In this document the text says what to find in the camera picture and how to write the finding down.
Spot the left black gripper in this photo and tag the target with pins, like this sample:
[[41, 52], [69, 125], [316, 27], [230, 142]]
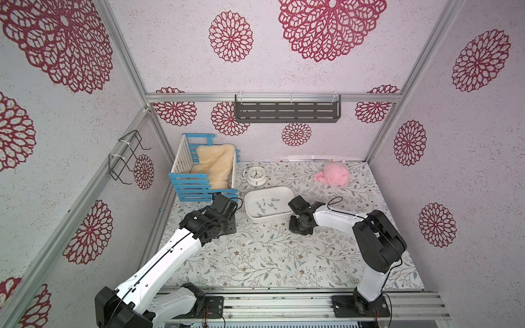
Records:
[[231, 226]]

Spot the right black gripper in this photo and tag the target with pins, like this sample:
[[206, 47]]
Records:
[[299, 223]]

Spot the white plastic storage box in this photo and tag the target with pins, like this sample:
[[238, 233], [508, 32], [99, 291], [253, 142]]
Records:
[[268, 204]]

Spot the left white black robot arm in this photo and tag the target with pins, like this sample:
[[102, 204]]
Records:
[[135, 303]]

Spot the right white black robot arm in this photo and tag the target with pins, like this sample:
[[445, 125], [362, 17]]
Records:
[[379, 242]]

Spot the blue white slatted crate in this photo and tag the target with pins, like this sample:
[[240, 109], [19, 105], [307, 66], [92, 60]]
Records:
[[196, 187]]

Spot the pink plush toy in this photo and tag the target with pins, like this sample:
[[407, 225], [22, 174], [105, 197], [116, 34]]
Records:
[[334, 174]]

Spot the cream fluffy cloth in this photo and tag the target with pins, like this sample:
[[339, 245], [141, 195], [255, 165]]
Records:
[[217, 163]]

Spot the white round alarm clock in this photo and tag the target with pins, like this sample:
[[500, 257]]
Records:
[[255, 176]]

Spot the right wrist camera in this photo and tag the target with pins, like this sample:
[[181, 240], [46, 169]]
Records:
[[299, 206]]

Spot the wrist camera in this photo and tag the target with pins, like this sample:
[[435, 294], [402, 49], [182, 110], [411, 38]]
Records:
[[222, 207], [299, 206]]

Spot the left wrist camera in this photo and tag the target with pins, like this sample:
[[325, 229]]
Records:
[[222, 207]]

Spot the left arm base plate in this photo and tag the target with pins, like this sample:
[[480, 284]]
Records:
[[212, 306]]

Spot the aluminium front rail frame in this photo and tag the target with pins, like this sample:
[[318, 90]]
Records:
[[316, 305]]

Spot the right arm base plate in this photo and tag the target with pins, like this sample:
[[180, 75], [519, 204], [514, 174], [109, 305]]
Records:
[[350, 306]]

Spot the black wire wall rack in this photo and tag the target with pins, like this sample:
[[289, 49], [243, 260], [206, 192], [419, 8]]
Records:
[[119, 162]]

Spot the grey wall shelf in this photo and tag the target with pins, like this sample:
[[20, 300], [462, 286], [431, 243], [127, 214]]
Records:
[[287, 112]]

